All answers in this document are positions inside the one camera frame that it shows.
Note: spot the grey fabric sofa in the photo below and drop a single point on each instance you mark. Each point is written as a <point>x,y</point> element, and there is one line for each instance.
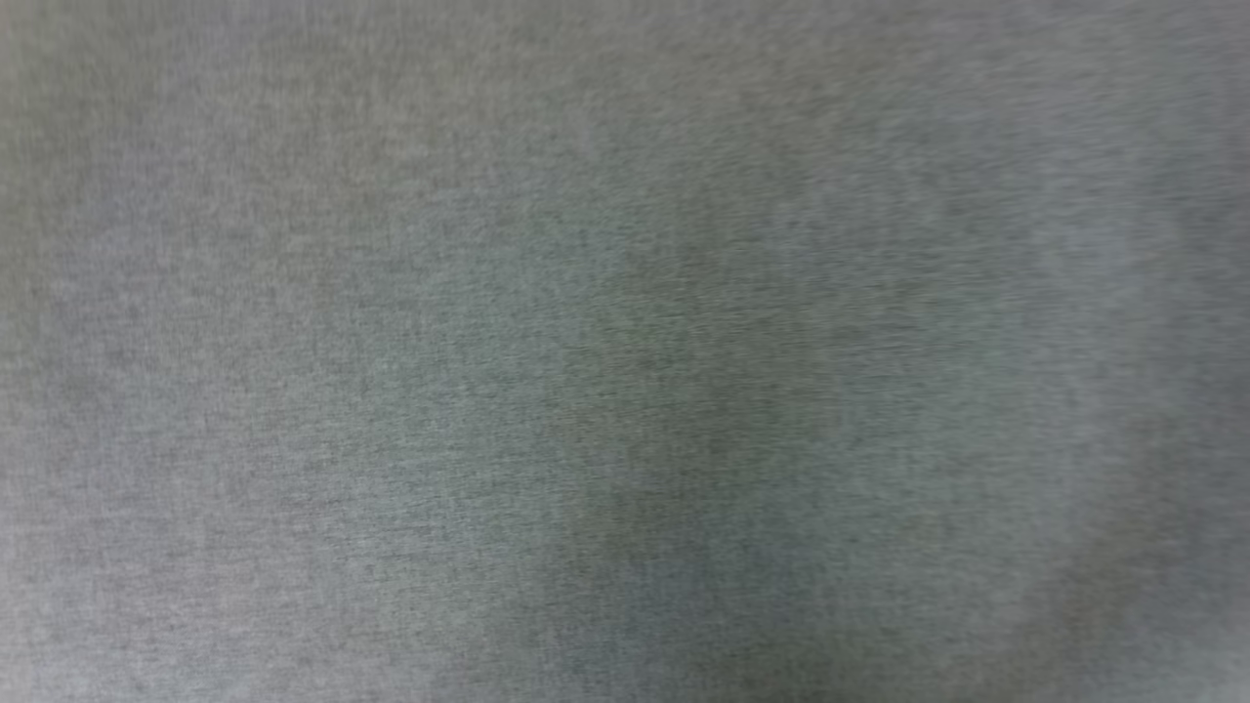
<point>625,351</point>

